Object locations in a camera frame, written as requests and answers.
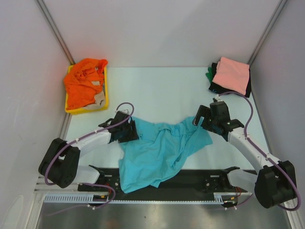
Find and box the light blue t shirt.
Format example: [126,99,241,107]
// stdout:
[119,117,213,194]

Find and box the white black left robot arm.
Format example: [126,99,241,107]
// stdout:
[38,111,139,191]

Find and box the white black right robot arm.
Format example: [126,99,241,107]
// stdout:
[192,101,301,211]

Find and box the folded black t shirt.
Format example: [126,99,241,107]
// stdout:
[209,62,252,98]

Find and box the beige t shirt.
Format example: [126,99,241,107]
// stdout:
[83,81,106,110]

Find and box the yellow plastic bin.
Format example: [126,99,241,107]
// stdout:
[65,66,109,115]

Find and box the folded green t shirt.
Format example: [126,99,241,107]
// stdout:
[205,67,214,83]

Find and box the folded pink t shirt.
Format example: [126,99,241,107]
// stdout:
[213,57,250,95]

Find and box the orange t shirt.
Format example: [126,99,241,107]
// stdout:
[64,58,108,110]

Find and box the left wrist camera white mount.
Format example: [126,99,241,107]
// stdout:
[115,109,130,115]

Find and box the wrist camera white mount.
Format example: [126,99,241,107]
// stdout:
[115,109,130,115]
[213,94,222,102]

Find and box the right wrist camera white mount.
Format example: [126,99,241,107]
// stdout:
[213,94,222,102]

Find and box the black mounting base plate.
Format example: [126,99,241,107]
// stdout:
[77,168,250,204]

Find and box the white slotted cable duct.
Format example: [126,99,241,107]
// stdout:
[43,193,233,205]

